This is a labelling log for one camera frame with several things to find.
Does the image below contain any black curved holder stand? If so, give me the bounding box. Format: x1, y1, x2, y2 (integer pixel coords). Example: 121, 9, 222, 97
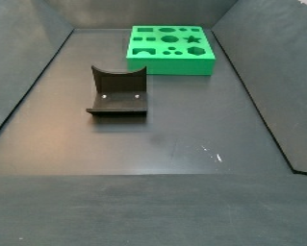
85, 66, 148, 115

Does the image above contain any green shape sorter block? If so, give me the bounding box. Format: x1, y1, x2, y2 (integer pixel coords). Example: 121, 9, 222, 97
125, 26, 216, 75

